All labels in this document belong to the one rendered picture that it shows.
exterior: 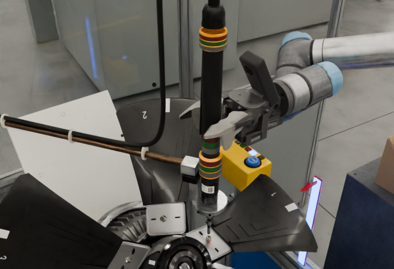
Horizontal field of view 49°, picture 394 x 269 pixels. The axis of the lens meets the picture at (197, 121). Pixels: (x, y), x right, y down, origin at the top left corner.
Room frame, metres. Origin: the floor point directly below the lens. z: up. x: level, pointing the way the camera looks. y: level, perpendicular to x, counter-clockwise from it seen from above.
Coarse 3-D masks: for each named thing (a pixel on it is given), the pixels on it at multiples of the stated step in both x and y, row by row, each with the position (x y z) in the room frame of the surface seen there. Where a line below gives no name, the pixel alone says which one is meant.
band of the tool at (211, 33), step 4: (200, 28) 0.63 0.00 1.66; (204, 28) 0.64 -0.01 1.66; (224, 28) 0.64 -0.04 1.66; (200, 32) 0.62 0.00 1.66; (204, 32) 0.64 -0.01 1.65; (208, 32) 0.65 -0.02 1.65; (212, 32) 0.65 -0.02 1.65; (216, 32) 0.65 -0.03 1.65; (224, 32) 0.62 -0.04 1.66; (208, 36) 0.61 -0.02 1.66; (212, 36) 0.61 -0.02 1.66; (216, 36) 0.61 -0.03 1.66; (220, 36) 0.61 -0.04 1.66; (204, 40) 0.61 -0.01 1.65
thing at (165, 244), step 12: (144, 240) 0.62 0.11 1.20; (156, 240) 0.60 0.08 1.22; (168, 240) 0.57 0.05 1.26; (180, 240) 0.56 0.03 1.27; (192, 240) 0.57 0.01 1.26; (156, 252) 0.55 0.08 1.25; (168, 252) 0.54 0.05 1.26; (180, 252) 0.55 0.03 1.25; (192, 252) 0.56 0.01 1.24; (204, 252) 0.56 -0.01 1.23; (144, 264) 0.55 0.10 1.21; (156, 264) 0.52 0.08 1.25; (168, 264) 0.53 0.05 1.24; (180, 264) 0.54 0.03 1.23; (192, 264) 0.55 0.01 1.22; (204, 264) 0.55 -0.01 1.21
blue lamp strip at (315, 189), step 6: (318, 180) 0.83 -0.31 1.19; (318, 186) 0.82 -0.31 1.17; (312, 192) 0.83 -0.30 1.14; (318, 192) 0.82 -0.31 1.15; (312, 198) 0.83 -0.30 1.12; (312, 204) 0.83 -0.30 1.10; (312, 210) 0.82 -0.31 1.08; (312, 216) 0.82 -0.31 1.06; (312, 222) 0.82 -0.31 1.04; (300, 252) 0.83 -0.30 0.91; (300, 258) 0.83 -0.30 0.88
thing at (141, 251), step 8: (120, 248) 0.55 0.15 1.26; (128, 248) 0.55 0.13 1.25; (136, 248) 0.56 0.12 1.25; (144, 248) 0.56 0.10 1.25; (120, 256) 0.55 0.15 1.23; (128, 256) 0.55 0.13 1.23; (136, 256) 0.56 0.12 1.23; (144, 256) 0.56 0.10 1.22; (112, 264) 0.55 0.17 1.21; (120, 264) 0.55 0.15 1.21; (128, 264) 0.56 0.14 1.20; (136, 264) 0.56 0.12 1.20
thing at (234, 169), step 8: (232, 144) 1.13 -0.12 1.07; (224, 152) 1.09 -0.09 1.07; (232, 152) 1.09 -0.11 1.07; (240, 152) 1.09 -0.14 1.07; (248, 152) 1.09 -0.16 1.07; (224, 160) 1.07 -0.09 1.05; (232, 160) 1.05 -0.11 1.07; (240, 160) 1.05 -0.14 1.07; (264, 160) 1.05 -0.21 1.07; (224, 168) 1.07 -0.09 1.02; (232, 168) 1.04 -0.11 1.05; (240, 168) 1.01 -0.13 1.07; (248, 168) 1.01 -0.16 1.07; (256, 168) 1.01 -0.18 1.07; (264, 168) 1.02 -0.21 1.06; (224, 176) 1.07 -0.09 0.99; (232, 176) 1.04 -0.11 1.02; (240, 176) 1.01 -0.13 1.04; (248, 176) 0.99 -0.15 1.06; (256, 176) 1.00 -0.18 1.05; (240, 184) 1.01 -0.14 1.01; (248, 184) 0.99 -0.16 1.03
